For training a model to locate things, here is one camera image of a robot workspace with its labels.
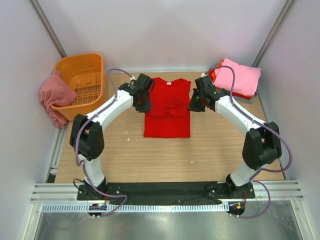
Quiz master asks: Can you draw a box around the red t shirt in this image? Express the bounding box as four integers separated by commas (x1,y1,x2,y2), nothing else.
143,77,191,138
208,67,244,96

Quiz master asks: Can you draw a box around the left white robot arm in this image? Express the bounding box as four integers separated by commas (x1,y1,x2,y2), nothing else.
69,73,155,199

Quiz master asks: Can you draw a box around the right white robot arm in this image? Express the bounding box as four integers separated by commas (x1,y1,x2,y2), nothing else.
188,76,282,198

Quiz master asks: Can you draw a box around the folded red t shirt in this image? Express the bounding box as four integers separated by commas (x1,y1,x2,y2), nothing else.
208,67,244,96

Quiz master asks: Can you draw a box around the folded pink t shirt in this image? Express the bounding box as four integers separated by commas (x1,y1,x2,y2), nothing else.
214,57,262,96

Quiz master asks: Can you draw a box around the folded grey t shirt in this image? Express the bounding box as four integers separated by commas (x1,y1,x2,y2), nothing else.
232,93,256,104

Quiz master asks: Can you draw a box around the orange plastic basket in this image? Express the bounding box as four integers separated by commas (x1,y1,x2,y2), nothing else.
53,52,108,122

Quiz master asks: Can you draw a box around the dusty pink t shirt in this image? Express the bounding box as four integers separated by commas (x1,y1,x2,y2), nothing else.
39,70,77,128

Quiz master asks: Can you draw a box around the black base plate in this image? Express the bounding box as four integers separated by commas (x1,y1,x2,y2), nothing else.
77,181,256,205

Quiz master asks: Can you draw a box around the white slotted cable duct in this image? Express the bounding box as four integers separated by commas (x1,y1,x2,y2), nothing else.
41,202,229,213

